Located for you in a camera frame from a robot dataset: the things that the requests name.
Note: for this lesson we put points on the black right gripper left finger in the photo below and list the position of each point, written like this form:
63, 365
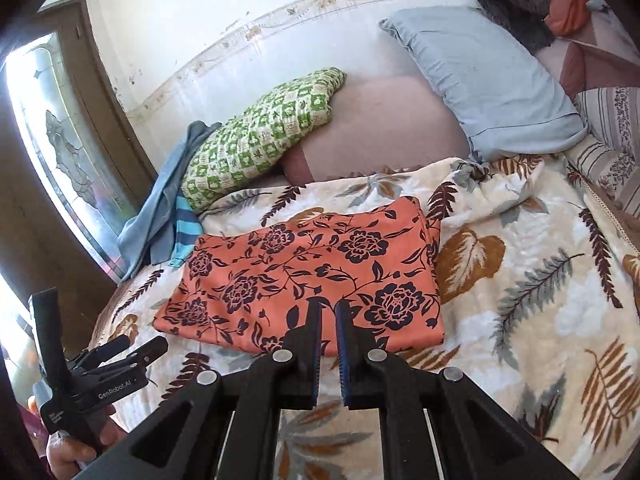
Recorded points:
300, 376

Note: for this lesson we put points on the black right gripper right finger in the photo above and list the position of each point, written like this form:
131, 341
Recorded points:
361, 385

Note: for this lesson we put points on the orange black floral garment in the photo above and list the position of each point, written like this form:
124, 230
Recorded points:
246, 291

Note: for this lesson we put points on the left hand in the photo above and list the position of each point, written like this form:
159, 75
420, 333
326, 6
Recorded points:
64, 454

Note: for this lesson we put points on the blue grey cloth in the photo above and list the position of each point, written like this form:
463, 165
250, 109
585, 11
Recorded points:
150, 236

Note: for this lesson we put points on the turquoise striped cloth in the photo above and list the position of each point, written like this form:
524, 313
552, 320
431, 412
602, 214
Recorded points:
187, 231

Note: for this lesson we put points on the cream leaf pattern blanket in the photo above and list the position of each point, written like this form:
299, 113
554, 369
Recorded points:
540, 295

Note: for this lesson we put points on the stained glass wooden door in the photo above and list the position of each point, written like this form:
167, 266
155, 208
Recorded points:
72, 169

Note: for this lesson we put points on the green white patterned pillow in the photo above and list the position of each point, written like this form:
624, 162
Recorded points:
248, 145

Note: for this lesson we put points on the grey blue pillow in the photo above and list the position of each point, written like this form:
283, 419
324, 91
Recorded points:
504, 100

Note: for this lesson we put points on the striped floral bedding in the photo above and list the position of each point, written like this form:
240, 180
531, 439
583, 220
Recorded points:
608, 156

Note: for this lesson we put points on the orange crumpled cloth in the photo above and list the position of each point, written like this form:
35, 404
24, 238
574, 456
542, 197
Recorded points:
566, 17

